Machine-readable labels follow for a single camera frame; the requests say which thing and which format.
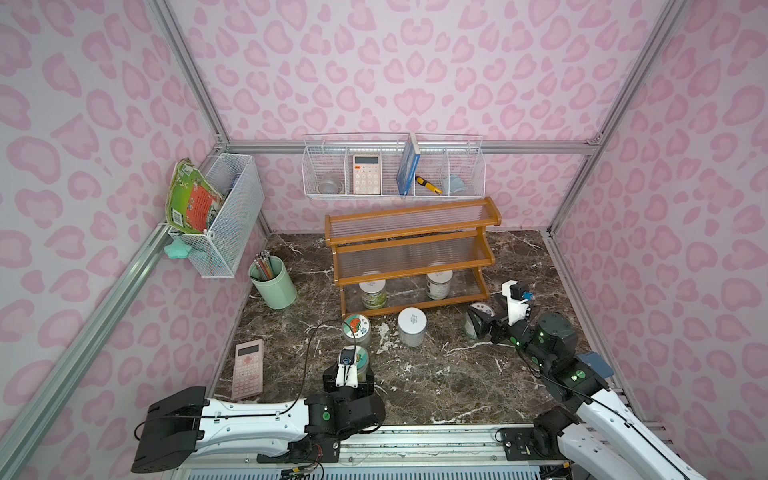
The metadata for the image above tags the yellow utility knife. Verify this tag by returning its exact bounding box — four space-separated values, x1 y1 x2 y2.
415 175 443 195

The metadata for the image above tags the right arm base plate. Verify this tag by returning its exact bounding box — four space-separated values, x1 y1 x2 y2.
494 427 547 461

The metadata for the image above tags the blue book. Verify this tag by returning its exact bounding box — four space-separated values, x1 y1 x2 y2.
396 132 421 196

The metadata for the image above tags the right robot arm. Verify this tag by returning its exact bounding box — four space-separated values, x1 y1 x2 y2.
467 303 702 479

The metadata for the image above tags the tomato lid seed jar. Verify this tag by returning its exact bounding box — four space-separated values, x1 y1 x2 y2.
342 314 371 346

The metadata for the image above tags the green snack bag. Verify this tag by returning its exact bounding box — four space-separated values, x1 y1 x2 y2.
165 158 225 234

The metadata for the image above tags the clear cup in basket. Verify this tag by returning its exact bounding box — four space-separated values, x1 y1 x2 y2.
316 175 345 195

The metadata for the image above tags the pink calculator on table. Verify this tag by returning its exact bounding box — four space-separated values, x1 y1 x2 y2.
231 339 264 400

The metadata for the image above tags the mint green pencil cup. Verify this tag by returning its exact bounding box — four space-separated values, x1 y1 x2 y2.
249 255 298 310

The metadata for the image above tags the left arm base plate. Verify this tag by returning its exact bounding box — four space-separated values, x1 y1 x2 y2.
256 433 340 464

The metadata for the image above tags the blue wallet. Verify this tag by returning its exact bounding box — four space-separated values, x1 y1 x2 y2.
577 351 615 379

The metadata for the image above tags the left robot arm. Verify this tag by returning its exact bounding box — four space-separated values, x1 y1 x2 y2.
131 366 386 474

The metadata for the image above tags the coloured pencils bundle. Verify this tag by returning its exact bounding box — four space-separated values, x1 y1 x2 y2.
250 251 275 281

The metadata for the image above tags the white wire wall basket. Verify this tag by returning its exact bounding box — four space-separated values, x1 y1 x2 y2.
301 132 486 200

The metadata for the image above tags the wooden three-tier shelf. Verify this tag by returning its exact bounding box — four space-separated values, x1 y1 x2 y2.
324 197 502 317

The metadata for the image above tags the mint star hook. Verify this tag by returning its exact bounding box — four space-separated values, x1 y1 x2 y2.
164 236 192 260

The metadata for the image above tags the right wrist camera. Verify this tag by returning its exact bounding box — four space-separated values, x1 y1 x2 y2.
501 280 534 326

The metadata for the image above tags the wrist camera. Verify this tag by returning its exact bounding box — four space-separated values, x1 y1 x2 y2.
501 280 534 326
335 346 358 388

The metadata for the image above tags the sunflower lid yellow jar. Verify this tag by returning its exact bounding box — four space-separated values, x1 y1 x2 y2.
355 346 370 382

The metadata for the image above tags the white mesh side basket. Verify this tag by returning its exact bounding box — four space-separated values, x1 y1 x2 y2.
171 153 265 279

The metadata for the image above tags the grey blue cup in basket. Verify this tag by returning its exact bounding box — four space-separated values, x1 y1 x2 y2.
444 174 467 195

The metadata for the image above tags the bottom left seed jar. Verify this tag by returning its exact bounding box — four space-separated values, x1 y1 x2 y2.
359 279 388 310

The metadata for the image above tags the pink calculator in basket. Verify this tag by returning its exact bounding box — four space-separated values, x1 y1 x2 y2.
352 154 382 195

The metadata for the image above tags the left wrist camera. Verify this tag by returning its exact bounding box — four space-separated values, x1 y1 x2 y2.
335 346 358 388

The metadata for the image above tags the white lid grey jar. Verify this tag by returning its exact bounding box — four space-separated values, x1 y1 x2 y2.
398 307 427 347

